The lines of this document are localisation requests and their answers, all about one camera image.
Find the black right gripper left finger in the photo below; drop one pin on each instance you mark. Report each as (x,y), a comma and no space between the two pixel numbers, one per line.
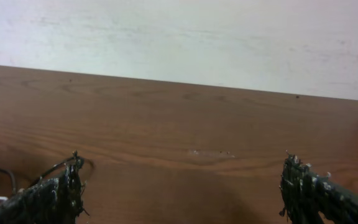
(55,197)

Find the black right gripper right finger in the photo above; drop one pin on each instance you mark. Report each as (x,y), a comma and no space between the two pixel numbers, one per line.
(311,198)

